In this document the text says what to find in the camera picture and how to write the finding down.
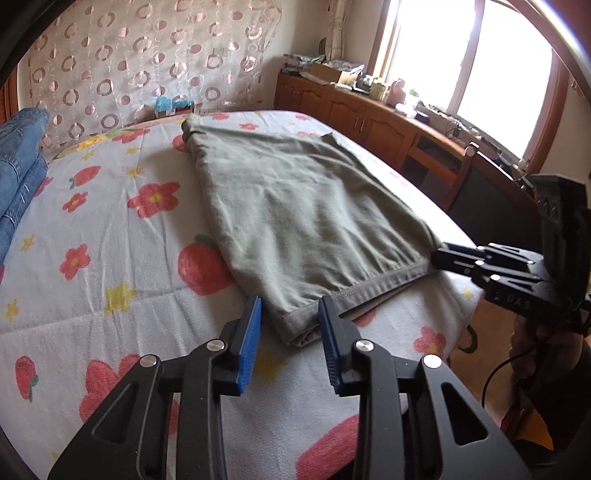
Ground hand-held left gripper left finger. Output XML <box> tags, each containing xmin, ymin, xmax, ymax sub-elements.
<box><xmin>48</xmin><ymin>295</ymin><xmax>263</xmax><ymax>480</ymax></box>

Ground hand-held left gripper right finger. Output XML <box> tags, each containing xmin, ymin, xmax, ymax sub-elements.
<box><xmin>318</xmin><ymin>295</ymin><xmax>532</xmax><ymax>480</ymax></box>

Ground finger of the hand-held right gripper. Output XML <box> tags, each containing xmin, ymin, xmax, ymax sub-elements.
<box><xmin>471</xmin><ymin>270</ymin><xmax>550</xmax><ymax>294</ymax></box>
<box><xmin>431</xmin><ymin>243</ymin><xmax>546</xmax><ymax>273</ymax></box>

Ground grey-green pants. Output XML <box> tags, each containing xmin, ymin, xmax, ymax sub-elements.
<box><xmin>181</xmin><ymin>113</ymin><xmax>445</xmax><ymax>347</ymax></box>

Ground person's right hand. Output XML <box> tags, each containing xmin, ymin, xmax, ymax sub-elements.
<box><xmin>509</xmin><ymin>318</ymin><xmax>546</xmax><ymax>384</ymax></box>

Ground wooden chair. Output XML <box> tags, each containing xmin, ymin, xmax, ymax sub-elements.
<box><xmin>405</xmin><ymin>136</ymin><xmax>482</xmax><ymax>213</ymax></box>

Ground white flower print bed sheet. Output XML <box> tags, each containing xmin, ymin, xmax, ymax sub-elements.
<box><xmin>0</xmin><ymin>110</ymin><xmax>483</xmax><ymax>480</ymax></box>

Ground brown wooden sideboard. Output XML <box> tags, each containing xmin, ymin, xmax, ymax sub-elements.
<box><xmin>274</xmin><ymin>73</ymin><xmax>546</xmax><ymax>215</ymax></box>

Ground window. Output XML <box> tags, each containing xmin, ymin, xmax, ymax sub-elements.
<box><xmin>369</xmin><ymin>0</ymin><xmax>574</xmax><ymax>163</ymax></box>

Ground blue patterned cloth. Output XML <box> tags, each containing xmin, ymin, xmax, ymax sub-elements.
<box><xmin>325</xmin><ymin>59</ymin><xmax>365</xmax><ymax>75</ymax></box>

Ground open cardboard box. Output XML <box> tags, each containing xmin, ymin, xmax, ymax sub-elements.
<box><xmin>308</xmin><ymin>62</ymin><xmax>357</xmax><ymax>85</ymax></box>

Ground colourful floral blanket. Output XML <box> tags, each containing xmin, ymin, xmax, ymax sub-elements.
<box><xmin>46</xmin><ymin>110</ymin><xmax>513</xmax><ymax>370</ymax></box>

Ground blue plastic bag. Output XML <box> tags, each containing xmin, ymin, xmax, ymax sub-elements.
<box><xmin>154</xmin><ymin>95</ymin><xmax>195</xmax><ymax>114</ymax></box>

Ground pale window curtain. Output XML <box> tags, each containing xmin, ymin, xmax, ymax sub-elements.
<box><xmin>322</xmin><ymin>0</ymin><xmax>355</xmax><ymax>61</ymax></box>

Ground folded blue jeans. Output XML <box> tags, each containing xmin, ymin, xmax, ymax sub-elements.
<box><xmin>0</xmin><ymin>152</ymin><xmax>51</xmax><ymax>261</ymax></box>
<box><xmin>0</xmin><ymin>107</ymin><xmax>51</xmax><ymax>162</ymax></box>

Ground circle pattern curtain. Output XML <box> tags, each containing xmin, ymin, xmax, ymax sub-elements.
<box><xmin>21</xmin><ymin>0</ymin><xmax>284</xmax><ymax>139</ymax></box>

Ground brown wooden wardrobe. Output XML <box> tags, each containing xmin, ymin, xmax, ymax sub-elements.
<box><xmin>0</xmin><ymin>65</ymin><xmax>21</xmax><ymax>123</ymax></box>

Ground black cable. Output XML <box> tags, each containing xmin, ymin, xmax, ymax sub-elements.
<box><xmin>481</xmin><ymin>323</ymin><xmax>557</xmax><ymax>409</ymax></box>

